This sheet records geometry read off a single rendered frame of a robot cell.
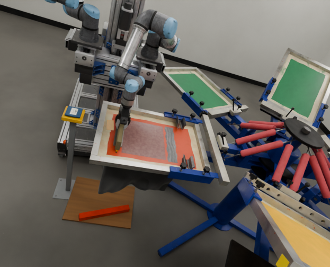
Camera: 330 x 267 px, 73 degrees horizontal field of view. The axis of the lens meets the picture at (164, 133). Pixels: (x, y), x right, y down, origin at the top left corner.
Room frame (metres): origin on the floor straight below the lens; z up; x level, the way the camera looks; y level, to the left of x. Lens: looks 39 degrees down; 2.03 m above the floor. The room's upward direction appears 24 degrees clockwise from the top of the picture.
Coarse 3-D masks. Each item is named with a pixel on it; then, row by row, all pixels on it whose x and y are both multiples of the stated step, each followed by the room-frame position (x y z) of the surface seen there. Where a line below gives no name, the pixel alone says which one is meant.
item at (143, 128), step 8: (136, 120) 1.32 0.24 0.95; (144, 120) 1.36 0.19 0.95; (128, 128) 1.20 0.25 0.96; (136, 128) 1.24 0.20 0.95; (144, 128) 1.27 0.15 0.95; (152, 128) 1.31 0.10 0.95; (160, 128) 1.35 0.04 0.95; (176, 128) 1.44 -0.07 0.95; (136, 136) 1.16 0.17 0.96; (144, 136) 1.19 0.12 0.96; (152, 136) 1.23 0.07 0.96; (160, 136) 1.27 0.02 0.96; (176, 136) 1.34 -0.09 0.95; (184, 136) 1.38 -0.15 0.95; (176, 144) 1.26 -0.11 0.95; (184, 144) 1.29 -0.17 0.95
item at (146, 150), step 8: (112, 136) 1.06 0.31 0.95; (128, 136) 1.13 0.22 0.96; (112, 144) 1.00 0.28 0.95; (128, 144) 1.06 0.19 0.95; (136, 144) 1.09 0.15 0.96; (144, 144) 1.12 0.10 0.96; (152, 144) 1.15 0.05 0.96; (160, 144) 1.19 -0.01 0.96; (112, 152) 0.94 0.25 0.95; (120, 152) 0.96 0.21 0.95; (128, 152) 0.99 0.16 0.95; (136, 152) 1.02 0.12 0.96; (144, 152) 1.05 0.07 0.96; (152, 152) 1.08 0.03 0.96; (160, 152) 1.11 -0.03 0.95; (176, 152) 1.18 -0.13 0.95; (184, 152) 1.21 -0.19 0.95; (192, 152) 1.25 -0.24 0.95; (144, 160) 0.98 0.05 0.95; (152, 160) 1.01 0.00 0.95; (160, 160) 1.04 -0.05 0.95
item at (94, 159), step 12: (108, 108) 1.32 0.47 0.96; (132, 108) 1.40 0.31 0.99; (168, 120) 1.48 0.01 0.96; (180, 120) 1.51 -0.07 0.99; (96, 132) 1.00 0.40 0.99; (96, 144) 0.91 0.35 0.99; (96, 156) 0.83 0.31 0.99; (204, 156) 1.22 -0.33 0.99; (132, 168) 0.87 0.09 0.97; (144, 168) 0.90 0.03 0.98; (156, 168) 0.93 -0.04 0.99; (168, 168) 0.97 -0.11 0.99
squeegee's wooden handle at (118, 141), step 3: (120, 126) 1.08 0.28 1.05; (123, 126) 1.09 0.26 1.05; (120, 129) 1.05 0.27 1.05; (120, 132) 1.02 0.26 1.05; (117, 135) 1.02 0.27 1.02; (120, 135) 1.00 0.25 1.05; (117, 138) 0.97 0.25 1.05; (120, 138) 0.98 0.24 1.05; (117, 141) 0.94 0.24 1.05; (120, 141) 0.95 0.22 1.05; (117, 144) 0.94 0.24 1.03; (120, 144) 0.95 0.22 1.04; (117, 147) 0.94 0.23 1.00
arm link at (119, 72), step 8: (144, 16) 1.40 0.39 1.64; (136, 24) 1.38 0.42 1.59; (144, 24) 1.39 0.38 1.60; (136, 32) 1.36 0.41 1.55; (144, 32) 1.40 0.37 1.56; (128, 40) 1.34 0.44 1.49; (136, 40) 1.34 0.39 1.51; (128, 48) 1.30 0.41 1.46; (136, 48) 1.33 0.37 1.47; (128, 56) 1.28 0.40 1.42; (120, 64) 1.24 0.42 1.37; (128, 64) 1.27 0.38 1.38; (112, 72) 1.21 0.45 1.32; (120, 72) 1.22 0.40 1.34; (120, 80) 1.20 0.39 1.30
